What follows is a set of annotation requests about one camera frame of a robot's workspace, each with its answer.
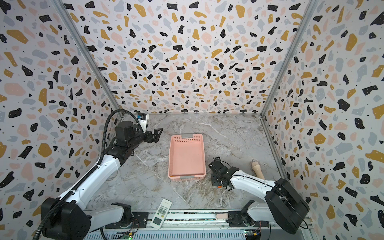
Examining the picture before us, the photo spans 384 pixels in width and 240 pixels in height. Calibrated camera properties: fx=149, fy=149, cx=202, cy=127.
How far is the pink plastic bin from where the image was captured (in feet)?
2.99

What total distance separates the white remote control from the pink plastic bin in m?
0.13

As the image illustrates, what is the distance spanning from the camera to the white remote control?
729 millimetres
